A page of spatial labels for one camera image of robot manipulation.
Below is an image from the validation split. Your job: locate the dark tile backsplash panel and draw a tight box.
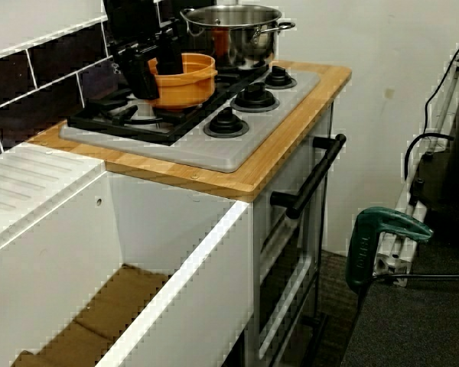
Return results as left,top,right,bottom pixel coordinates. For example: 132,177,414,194
0,0,184,161

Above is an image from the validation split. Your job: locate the thin black cable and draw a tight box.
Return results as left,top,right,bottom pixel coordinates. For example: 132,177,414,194
424,30,459,133

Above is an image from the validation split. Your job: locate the black equipment block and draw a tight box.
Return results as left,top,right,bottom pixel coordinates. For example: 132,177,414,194
409,89,459,215

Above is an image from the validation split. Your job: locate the black stove knob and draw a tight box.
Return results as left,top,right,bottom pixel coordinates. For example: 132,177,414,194
230,82,281,112
203,106,249,138
265,65,298,90

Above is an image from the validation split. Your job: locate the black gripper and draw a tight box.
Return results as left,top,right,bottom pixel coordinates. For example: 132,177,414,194
106,15,186,102

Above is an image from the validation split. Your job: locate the stainless steel cooking pot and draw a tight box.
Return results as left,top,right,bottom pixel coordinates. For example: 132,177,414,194
180,4,296,72

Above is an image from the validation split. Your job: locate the aluminium frame rail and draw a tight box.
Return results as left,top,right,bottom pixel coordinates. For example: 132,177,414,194
370,37,459,287

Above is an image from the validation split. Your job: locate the white toy oven cabinet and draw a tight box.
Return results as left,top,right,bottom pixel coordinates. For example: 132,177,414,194
252,101,336,367

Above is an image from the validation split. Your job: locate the thick black cable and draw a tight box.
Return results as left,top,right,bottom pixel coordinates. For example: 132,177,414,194
404,132,455,183

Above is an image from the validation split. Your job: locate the grey toy stove plate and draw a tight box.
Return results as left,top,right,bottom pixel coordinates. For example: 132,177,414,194
59,67,322,174

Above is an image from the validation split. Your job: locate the black oven door handle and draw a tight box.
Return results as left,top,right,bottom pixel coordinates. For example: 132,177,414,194
270,133,347,220

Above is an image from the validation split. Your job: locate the white toy sink basin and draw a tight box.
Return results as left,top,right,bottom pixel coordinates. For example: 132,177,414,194
0,143,255,367

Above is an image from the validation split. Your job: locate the wooden kitchen countertop board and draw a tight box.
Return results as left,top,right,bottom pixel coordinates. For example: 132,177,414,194
28,60,353,203

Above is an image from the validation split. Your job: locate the black burner grate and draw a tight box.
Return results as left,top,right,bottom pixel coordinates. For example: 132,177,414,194
67,86,215,146
210,63,271,96

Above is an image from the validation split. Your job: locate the orange plastic toy pot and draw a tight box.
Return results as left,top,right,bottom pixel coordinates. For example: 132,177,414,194
147,52,219,112

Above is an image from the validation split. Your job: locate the brown cardboard sheet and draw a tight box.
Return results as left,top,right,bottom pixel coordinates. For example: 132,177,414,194
9,263,173,367

